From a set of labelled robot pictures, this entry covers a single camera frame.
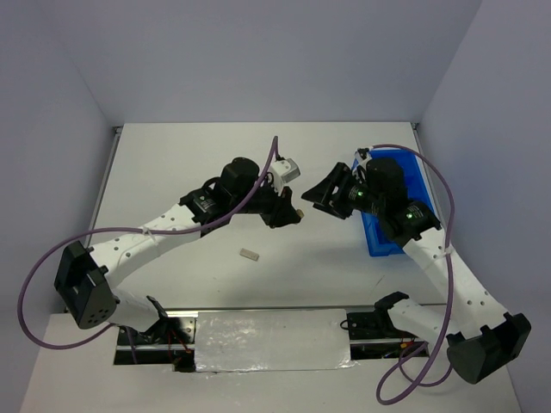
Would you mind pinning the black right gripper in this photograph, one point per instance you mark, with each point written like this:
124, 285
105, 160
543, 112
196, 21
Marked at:
341, 175

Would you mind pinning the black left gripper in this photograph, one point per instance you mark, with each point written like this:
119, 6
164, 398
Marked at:
281, 212

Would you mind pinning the grey beige eraser block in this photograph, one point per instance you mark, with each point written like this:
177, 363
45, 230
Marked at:
251, 255

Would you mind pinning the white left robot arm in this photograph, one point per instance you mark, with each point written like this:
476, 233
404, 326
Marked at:
89, 278

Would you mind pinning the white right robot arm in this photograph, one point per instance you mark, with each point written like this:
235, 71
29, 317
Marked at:
480, 334

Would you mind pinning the blue plastic sorting bin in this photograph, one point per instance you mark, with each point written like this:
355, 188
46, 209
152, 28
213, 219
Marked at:
378, 244

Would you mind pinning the silver foil tape sheet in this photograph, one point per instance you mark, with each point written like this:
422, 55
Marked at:
266, 341

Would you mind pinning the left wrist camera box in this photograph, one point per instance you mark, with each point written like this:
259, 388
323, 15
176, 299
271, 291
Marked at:
282, 173

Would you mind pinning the black metal base rail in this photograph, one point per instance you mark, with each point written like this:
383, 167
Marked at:
369, 338

